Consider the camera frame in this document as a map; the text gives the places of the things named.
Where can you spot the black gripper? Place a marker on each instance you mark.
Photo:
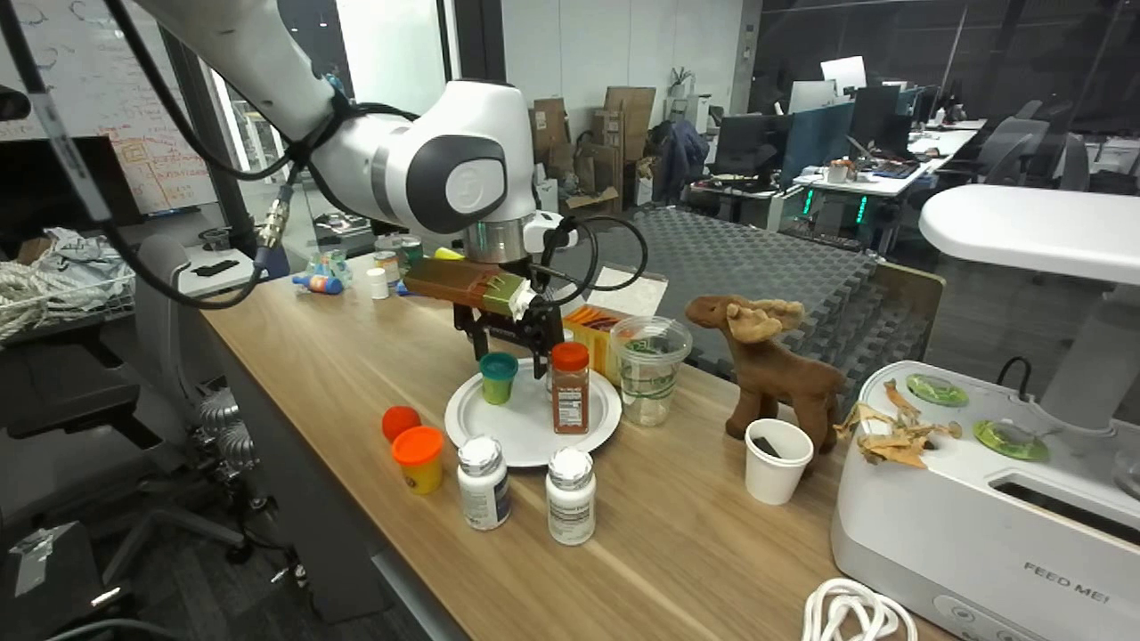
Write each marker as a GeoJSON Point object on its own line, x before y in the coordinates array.
{"type": "Point", "coordinates": [511, 318]}

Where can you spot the teal lid dough can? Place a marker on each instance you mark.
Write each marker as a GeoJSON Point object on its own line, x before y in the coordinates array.
{"type": "Point", "coordinates": [500, 377]}

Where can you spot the spice bottle orange cap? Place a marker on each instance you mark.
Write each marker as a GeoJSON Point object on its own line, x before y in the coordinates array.
{"type": "Point", "coordinates": [570, 398]}

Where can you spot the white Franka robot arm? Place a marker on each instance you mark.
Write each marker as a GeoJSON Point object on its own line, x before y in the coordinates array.
{"type": "Point", "coordinates": [359, 164]}

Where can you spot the white paper plate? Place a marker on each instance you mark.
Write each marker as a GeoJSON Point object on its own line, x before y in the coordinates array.
{"type": "Point", "coordinates": [522, 430]}

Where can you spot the yellow mustard bottle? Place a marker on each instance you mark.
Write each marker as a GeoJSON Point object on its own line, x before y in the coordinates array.
{"type": "Point", "coordinates": [447, 255]}

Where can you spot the red plush ball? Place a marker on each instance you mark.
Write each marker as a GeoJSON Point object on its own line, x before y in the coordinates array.
{"type": "Point", "coordinates": [401, 418]}

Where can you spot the small green can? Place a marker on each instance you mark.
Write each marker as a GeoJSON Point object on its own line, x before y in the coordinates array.
{"type": "Point", "coordinates": [411, 250]}

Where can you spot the orange lid yellow dough can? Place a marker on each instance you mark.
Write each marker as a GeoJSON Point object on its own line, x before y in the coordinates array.
{"type": "Point", "coordinates": [418, 458]}

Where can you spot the white pill bottle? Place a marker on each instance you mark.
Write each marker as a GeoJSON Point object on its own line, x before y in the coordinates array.
{"type": "Point", "coordinates": [570, 501]}
{"type": "Point", "coordinates": [484, 487]}

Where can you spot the small white cup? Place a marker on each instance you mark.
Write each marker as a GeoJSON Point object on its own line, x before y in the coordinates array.
{"type": "Point", "coordinates": [375, 285]}

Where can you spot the small colourful toy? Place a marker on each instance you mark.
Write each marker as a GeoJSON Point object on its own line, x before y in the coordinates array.
{"type": "Point", "coordinates": [318, 281]}

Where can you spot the grey foam floor mat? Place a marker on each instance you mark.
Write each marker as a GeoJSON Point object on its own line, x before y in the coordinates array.
{"type": "Point", "coordinates": [713, 255]}

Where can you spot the stacked cardboard boxes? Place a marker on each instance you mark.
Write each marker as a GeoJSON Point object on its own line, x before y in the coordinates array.
{"type": "Point", "coordinates": [625, 120]}

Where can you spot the brown moose plush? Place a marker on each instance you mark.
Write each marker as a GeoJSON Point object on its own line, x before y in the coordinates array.
{"type": "Point", "coordinates": [778, 376]}

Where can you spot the white side table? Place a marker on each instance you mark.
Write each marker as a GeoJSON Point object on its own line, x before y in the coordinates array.
{"type": "Point", "coordinates": [237, 281]}

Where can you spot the white paper cup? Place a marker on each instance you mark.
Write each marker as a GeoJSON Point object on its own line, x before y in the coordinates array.
{"type": "Point", "coordinates": [778, 469]}

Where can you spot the black stand pole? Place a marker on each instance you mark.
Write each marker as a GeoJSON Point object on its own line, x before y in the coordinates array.
{"type": "Point", "coordinates": [233, 209]}

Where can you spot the brown dried plant pieces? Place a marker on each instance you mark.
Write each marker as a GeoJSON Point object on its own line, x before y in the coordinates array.
{"type": "Point", "coordinates": [891, 439]}

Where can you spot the white office desk green legs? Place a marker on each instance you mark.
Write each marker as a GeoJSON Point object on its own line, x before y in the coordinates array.
{"type": "Point", "coordinates": [866, 178]}

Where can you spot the dark panel tan edge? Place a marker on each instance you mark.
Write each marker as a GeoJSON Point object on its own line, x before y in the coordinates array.
{"type": "Point", "coordinates": [911, 307]}

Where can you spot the white computer monitor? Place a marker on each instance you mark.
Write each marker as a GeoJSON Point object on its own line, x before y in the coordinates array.
{"type": "Point", "coordinates": [841, 74]}

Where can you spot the pile of light cloth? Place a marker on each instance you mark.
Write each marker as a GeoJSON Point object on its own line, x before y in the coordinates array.
{"type": "Point", "coordinates": [67, 280]}

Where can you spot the white countertop appliance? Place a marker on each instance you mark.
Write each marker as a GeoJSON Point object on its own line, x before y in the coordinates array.
{"type": "Point", "coordinates": [950, 535]}

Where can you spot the white arched lamp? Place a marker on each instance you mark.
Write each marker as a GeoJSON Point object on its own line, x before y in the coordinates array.
{"type": "Point", "coordinates": [1034, 233]}

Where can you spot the grey background office chair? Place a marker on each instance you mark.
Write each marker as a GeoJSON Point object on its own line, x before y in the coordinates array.
{"type": "Point", "coordinates": [1012, 144]}

